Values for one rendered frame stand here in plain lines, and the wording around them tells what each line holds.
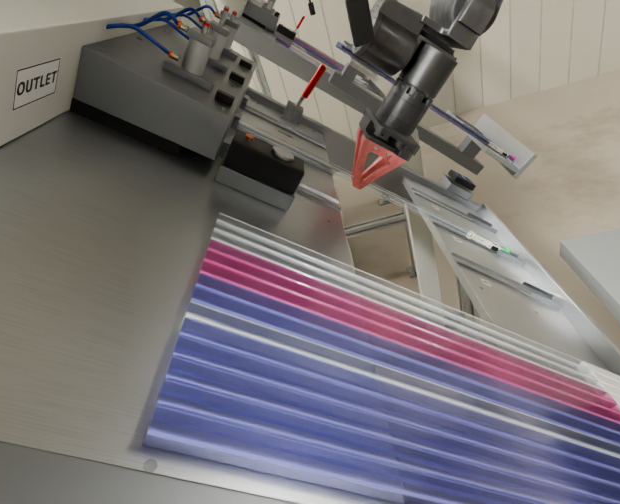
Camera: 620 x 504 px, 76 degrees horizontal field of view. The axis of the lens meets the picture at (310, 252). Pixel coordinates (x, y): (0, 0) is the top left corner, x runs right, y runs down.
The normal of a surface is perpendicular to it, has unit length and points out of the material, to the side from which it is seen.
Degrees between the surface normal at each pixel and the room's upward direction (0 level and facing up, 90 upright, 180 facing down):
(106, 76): 90
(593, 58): 90
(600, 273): 0
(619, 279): 0
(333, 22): 90
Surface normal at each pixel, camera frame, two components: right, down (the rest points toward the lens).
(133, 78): 0.04, 0.55
